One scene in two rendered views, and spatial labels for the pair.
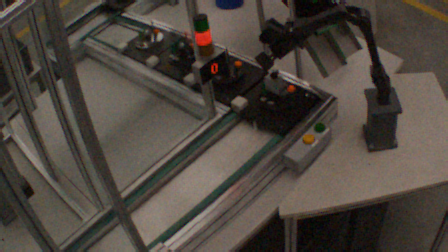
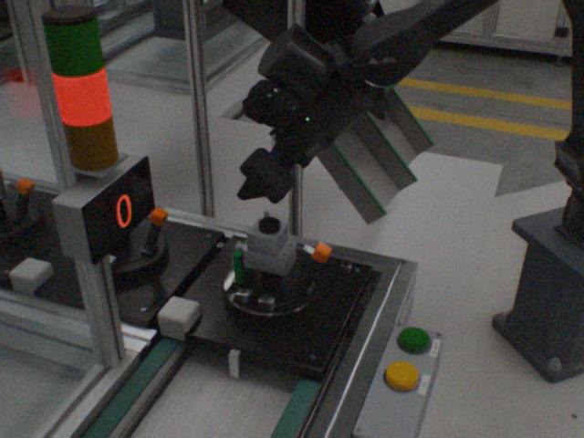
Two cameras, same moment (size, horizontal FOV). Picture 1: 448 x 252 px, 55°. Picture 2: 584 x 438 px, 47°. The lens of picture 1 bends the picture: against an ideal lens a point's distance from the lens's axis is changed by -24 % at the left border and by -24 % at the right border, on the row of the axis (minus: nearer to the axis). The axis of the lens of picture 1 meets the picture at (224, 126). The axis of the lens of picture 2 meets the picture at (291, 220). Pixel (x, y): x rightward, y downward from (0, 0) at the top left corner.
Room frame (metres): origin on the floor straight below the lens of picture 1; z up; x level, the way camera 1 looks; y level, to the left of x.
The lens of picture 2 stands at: (0.86, 0.13, 1.59)
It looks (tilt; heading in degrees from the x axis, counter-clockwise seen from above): 33 degrees down; 332
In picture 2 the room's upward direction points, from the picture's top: straight up
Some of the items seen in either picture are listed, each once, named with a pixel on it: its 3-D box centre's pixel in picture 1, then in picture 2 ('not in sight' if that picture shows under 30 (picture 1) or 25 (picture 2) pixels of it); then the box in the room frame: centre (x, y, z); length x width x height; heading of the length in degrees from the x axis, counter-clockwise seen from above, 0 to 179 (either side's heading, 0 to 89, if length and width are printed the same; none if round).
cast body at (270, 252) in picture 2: (272, 80); (263, 241); (1.56, -0.20, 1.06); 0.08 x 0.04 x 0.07; 41
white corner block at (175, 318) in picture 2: (239, 104); (180, 318); (1.56, -0.07, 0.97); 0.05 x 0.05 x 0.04; 40
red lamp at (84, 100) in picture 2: (203, 35); (83, 93); (1.52, 0.01, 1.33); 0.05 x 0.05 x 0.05
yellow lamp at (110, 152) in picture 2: (205, 46); (90, 139); (1.52, 0.01, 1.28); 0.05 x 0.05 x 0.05
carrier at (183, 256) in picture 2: (224, 67); (119, 234); (1.74, -0.04, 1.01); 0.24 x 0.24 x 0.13; 40
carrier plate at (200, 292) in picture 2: (277, 102); (272, 298); (1.55, -0.21, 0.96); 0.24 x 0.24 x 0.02; 40
